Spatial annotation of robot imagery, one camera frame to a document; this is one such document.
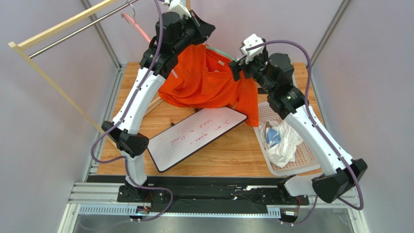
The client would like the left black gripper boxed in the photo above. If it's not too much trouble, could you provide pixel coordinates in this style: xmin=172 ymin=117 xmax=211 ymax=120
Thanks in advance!
xmin=172 ymin=10 xmax=216 ymax=56

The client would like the green clothes hanger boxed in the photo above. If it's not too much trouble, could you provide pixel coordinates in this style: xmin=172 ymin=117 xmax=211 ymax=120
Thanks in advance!
xmin=206 ymin=45 xmax=236 ymax=61

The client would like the orange t shirt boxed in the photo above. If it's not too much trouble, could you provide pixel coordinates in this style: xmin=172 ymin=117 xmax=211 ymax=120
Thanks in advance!
xmin=158 ymin=44 xmax=259 ymax=127

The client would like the pink clothes hanger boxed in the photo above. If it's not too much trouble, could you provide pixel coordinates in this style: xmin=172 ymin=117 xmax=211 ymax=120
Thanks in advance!
xmin=121 ymin=2 xmax=178 ymax=79

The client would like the white printed t shirt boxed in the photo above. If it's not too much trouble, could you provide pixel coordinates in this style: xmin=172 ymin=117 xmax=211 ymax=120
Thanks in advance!
xmin=259 ymin=120 xmax=303 ymax=168

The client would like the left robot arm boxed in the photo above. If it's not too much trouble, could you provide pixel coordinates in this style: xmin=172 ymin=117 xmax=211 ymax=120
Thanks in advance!
xmin=102 ymin=11 xmax=216 ymax=188

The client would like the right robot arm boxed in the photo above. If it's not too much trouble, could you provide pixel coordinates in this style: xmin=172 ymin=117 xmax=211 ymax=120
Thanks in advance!
xmin=229 ymin=52 xmax=368 ymax=210

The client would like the whiteboard with red writing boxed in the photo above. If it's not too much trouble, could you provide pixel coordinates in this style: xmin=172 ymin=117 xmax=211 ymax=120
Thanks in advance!
xmin=148 ymin=107 xmax=247 ymax=173

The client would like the white plastic basket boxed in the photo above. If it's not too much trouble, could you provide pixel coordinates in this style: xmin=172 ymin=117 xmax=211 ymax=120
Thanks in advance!
xmin=254 ymin=102 xmax=320 ymax=177

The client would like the wooden clothes rack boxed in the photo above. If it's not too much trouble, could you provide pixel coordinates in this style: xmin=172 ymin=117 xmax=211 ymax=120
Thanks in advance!
xmin=7 ymin=0 xmax=193 ymax=135

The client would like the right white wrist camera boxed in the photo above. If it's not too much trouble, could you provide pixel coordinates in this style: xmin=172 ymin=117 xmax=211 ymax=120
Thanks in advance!
xmin=240 ymin=33 xmax=265 ymax=64

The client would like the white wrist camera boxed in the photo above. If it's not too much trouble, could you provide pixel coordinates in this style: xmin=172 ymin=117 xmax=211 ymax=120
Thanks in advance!
xmin=240 ymin=33 xmax=265 ymax=64
xmin=162 ymin=0 xmax=191 ymax=18

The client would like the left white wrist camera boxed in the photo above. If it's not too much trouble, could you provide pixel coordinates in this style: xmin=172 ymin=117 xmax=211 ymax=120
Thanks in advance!
xmin=162 ymin=0 xmax=191 ymax=18

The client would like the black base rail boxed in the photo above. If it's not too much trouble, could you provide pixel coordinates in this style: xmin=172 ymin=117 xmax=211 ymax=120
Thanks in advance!
xmin=86 ymin=175 xmax=316 ymax=225

